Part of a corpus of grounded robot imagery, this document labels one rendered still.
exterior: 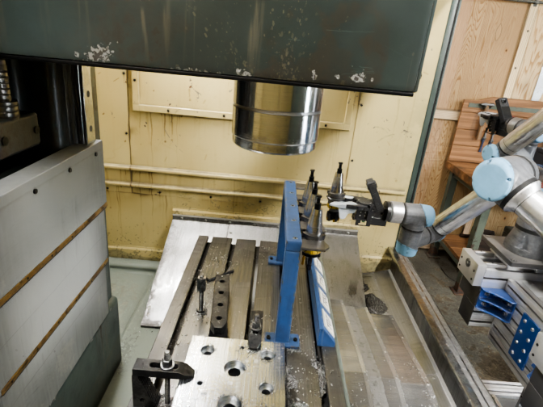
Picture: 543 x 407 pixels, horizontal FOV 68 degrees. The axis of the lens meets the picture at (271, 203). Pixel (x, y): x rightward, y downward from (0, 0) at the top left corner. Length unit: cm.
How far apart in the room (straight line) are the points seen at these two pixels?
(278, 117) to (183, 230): 132
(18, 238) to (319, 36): 60
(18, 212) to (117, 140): 116
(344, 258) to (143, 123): 108
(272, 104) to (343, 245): 133
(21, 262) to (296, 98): 56
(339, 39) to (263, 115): 17
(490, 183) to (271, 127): 74
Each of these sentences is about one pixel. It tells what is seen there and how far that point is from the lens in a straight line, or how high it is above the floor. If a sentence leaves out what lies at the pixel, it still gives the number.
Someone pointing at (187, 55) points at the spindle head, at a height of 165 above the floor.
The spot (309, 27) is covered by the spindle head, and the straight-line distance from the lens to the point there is 61.
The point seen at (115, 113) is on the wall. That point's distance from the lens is 190.
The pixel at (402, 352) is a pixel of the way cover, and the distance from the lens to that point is 154.
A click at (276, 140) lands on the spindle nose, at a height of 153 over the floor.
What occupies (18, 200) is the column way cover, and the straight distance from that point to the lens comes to 80.
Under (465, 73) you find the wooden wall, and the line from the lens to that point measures 367.
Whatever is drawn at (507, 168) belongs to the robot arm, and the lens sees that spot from 123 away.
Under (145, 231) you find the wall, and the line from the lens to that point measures 205.
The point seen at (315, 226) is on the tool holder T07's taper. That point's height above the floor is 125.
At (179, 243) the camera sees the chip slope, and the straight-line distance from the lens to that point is 187.
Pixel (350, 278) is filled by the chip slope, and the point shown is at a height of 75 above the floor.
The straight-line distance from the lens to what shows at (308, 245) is 101.
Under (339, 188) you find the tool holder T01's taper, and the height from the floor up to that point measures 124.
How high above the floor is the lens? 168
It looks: 22 degrees down
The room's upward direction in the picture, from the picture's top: 6 degrees clockwise
